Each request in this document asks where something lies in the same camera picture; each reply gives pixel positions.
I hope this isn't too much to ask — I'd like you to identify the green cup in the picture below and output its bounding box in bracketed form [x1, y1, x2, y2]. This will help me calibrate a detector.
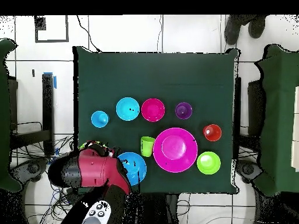
[140, 136, 156, 158]

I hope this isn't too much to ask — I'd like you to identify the large pink bowl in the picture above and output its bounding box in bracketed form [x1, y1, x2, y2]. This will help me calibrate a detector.
[152, 127, 199, 174]

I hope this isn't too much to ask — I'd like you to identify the large blue bowl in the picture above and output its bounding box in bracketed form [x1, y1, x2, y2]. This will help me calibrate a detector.
[117, 152, 147, 187]

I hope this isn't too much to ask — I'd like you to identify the stack of white boxes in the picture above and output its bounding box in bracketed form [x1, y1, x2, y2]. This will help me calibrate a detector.
[290, 86, 299, 173]

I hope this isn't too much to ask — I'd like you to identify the small magenta bowl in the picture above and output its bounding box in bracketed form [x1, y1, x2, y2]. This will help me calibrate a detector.
[141, 98, 166, 123]

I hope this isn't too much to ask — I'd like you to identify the small cyan bowl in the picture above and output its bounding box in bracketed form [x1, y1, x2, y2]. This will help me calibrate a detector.
[116, 97, 140, 121]

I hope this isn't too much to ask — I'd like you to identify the purple cup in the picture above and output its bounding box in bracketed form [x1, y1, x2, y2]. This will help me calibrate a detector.
[175, 101, 193, 120]

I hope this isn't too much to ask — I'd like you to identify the dark green tablecloth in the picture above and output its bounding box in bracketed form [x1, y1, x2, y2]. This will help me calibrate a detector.
[72, 45, 239, 195]

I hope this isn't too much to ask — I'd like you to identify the blue cup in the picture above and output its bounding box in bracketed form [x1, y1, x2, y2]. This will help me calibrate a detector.
[90, 110, 110, 128]

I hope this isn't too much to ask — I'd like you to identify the orange red cup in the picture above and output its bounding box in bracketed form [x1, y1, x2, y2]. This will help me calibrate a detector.
[202, 124, 222, 142]

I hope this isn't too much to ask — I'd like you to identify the small green bowl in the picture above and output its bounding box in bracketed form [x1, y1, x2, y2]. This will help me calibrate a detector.
[196, 151, 221, 175]

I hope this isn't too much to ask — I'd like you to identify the black metal stand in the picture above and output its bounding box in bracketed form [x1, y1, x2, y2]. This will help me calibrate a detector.
[10, 72, 55, 156]

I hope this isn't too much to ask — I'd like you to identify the black box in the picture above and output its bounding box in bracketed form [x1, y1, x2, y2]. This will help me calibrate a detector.
[8, 78, 19, 131]
[247, 80, 266, 137]

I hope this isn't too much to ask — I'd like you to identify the grey chair base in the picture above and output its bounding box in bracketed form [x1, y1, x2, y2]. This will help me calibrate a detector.
[10, 157, 50, 183]
[235, 159, 263, 184]

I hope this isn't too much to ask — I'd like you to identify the person's foot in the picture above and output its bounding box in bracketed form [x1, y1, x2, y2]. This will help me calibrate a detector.
[224, 15, 245, 45]
[248, 15, 267, 39]

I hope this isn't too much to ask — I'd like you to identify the green cloth side table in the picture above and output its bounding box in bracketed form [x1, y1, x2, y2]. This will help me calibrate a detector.
[0, 38, 23, 193]
[253, 44, 299, 197]

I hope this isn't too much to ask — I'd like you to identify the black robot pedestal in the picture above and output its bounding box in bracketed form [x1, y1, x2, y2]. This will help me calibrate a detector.
[126, 192, 180, 224]

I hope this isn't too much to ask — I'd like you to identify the thin dark cable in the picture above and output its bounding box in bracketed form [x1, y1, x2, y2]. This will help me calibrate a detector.
[157, 15, 164, 53]

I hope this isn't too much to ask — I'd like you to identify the black cable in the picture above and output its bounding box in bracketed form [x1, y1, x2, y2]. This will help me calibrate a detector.
[76, 15, 102, 53]

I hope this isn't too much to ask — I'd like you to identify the tangle of cables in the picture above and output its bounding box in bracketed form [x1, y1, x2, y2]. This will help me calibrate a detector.
[10, 121, 78, 224]

